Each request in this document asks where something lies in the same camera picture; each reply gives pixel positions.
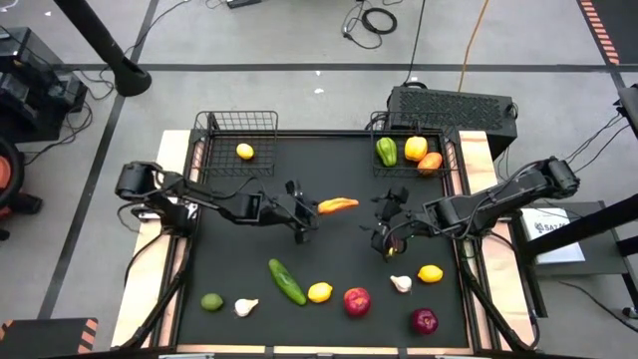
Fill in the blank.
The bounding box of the black wire basket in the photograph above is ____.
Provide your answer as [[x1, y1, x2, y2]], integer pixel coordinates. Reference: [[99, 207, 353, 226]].
[[192, 110, 279, 179], [369, 110, 453, 180]]

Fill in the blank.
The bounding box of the dark red onion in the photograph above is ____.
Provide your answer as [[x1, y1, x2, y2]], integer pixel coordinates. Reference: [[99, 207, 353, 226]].
[[411, 307, 441, 337]]

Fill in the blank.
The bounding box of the yellow bell pepper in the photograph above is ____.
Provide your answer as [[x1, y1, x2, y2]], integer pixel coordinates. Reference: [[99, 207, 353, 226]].
[[403, 135, 430, 163]]

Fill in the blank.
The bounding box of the green cucumber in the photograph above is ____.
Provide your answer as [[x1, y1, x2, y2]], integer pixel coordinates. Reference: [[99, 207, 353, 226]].
[[267, 257, 308, 307]]

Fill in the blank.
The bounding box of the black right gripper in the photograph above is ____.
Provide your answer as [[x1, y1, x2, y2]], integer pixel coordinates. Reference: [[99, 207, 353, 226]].
[[359, 186, 425, 260]]

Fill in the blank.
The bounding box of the white printed sheet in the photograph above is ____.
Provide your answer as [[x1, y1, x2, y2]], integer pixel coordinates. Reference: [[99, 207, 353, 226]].
[[520, 206, 587, 265]]

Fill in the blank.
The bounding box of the red apple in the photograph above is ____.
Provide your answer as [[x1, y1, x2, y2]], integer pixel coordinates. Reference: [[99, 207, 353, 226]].
[[342, 286, 373, 320]]

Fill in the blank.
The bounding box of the black equipment cart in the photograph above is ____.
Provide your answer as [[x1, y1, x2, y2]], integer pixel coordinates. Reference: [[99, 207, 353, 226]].
[[0, 24, 91, 146]]

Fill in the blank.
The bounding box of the orange oval vegetable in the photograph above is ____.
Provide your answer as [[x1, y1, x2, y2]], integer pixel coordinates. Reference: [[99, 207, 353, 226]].
[[416, 151, 445, 177]]

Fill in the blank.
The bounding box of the black computer case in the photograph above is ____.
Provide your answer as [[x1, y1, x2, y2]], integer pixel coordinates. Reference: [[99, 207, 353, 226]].
[[386, 84, 519, 161]]

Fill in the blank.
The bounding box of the coiled black cable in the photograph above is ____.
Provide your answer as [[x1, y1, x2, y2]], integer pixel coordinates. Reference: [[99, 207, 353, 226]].
[[341, 0, 400, 51]]

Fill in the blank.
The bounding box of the orange yellow chili pepper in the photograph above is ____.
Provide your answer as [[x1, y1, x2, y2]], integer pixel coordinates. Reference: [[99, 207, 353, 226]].
[[317, 196, 361, 216]]

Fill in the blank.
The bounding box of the long black cable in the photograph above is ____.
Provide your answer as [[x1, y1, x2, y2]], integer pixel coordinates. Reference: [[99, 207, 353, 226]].
[[401, 0, 428, 86]]

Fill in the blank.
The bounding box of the black mat with orange stripes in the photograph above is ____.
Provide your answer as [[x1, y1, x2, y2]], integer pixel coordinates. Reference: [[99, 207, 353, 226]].
[[0, 317, 100, 359], [577, 0, 638, 66]]

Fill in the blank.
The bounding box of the black table mat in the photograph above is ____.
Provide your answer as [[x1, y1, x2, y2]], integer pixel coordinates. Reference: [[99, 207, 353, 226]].
[[176, 132, 471, 349]]

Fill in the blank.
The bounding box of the green lime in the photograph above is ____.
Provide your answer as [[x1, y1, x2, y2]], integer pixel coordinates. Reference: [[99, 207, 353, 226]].
[[199, 292, 225, 313]]

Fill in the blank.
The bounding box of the wooden table with black frame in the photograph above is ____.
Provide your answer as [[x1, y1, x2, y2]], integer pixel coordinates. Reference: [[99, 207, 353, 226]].
[[110, 128, 542, 359]]

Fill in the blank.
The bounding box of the green bell pepper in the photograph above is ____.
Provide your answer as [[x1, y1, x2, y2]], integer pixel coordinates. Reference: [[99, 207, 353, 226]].
[[375, 137, 399, 169]]

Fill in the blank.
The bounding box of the yellow cable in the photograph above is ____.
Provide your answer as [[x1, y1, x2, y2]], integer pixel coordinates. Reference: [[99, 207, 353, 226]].
[[457, 0, 492, 94]]

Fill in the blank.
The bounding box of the red black round machine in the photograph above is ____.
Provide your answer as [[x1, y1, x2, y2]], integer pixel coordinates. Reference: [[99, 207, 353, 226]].
[[0, 137, 44, 240]]

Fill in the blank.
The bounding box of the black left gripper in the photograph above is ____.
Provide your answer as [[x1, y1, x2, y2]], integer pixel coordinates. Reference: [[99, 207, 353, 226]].
[[276, 179, 323, 245]]

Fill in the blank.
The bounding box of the white garlic bulb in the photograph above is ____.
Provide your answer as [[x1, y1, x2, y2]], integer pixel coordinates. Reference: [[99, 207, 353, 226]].
[[389, 274, 414, 294], [233, 297, 260, 319]]

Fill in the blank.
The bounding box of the black pole stand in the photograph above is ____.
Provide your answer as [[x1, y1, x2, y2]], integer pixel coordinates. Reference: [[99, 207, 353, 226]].
[[52, 0, 154, 99]]

